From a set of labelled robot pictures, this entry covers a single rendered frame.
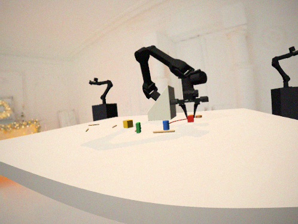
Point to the blue cylinder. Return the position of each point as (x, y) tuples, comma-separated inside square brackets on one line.
[(166, 125)]

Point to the small green block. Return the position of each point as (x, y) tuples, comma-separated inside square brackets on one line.
[(138, 127)]

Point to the red wooden block with hole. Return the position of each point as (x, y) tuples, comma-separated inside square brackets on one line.
[(190, 119)]

